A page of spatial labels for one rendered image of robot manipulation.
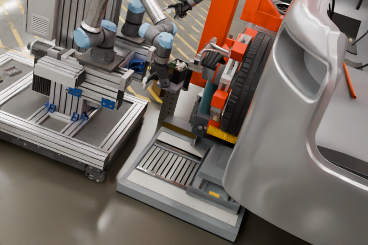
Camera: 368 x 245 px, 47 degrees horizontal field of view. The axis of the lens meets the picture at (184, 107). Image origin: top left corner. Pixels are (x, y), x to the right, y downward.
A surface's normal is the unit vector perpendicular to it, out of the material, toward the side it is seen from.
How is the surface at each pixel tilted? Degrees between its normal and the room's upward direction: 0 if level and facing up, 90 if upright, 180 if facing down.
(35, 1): 90
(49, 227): 0
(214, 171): 0
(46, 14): 90
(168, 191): 0
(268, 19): 90
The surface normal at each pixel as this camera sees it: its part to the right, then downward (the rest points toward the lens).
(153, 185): 0.24, -0.83
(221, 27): -0.32, 0.43
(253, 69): -0.08, -0.21
